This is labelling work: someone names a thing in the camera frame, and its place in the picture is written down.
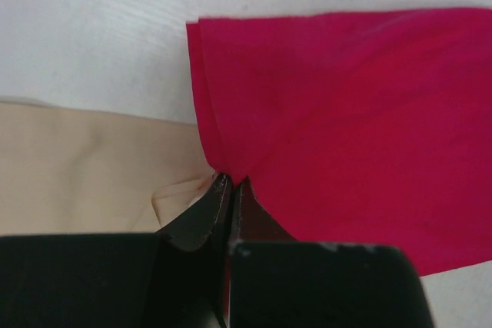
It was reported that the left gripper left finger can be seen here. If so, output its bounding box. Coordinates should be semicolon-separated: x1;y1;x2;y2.
1;174;233;327

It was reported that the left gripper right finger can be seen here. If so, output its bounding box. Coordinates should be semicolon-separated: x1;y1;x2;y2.
228;181;429;327

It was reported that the magenta red t shirt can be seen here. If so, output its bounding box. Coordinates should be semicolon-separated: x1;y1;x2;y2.
186;8;491;275

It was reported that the folded beige t shirt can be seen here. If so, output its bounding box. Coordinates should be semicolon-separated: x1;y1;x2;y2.
1;103;214;235

